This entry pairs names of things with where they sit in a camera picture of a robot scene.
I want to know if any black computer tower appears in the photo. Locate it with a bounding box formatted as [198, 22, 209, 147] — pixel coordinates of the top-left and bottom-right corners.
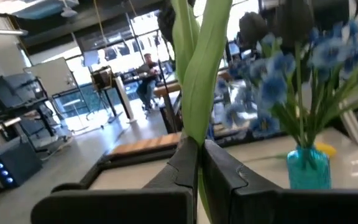
[0, 141, 42, 189]

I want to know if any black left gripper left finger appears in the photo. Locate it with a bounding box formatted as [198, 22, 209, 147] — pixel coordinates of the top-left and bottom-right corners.
[30, 136, 198, 224]

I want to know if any black equipment stand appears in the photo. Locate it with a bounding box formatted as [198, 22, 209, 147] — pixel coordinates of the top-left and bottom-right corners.
[85, 65, 127, 122]

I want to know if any white floor post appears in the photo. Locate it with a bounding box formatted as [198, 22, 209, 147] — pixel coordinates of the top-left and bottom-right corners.
[114, 76, 137, 124]

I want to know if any black desk with monitors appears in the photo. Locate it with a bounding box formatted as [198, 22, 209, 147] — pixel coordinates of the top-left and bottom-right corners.
[0, 73, 57, 138]

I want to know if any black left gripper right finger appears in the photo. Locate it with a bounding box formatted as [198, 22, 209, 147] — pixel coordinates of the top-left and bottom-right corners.
[202, 139, 358, 224]

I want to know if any person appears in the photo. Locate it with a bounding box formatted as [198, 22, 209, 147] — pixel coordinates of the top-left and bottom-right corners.
[135, 52, 162, 111]

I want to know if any teal glass vase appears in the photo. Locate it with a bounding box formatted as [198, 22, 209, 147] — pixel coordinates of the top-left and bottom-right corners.
[287, 146, 332, 190]

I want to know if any wooden table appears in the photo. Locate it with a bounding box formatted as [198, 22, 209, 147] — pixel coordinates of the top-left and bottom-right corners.
[153, 81, 182, 100]

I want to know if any white board panel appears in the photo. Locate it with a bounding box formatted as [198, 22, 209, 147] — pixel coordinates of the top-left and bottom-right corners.
[23, 57, 77, 97]

